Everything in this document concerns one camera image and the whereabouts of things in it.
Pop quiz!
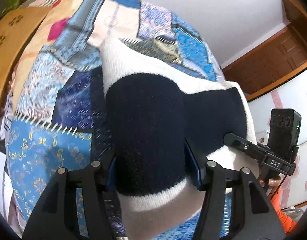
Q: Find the cream navy striped cat sweater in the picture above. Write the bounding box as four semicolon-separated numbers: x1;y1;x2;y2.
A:
100;37;259;239

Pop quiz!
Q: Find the orange sleeve right forearm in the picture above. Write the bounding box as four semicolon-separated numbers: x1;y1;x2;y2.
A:
269;187;298;235

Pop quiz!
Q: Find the person's right hand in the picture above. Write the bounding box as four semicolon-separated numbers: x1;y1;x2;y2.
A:
258;176;281;187

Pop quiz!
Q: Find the brown wooden door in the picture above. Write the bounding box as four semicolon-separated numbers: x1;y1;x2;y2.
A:
223;24;307;94

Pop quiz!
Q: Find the blue patchwork bed quilt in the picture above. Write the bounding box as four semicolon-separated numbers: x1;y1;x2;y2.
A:
5;0;224;228

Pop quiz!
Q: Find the wooden overhead cabinet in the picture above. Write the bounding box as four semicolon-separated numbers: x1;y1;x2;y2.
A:
282;0;307;28

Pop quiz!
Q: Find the black camera box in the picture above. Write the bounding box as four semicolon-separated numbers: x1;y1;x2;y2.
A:
267;108;301;155

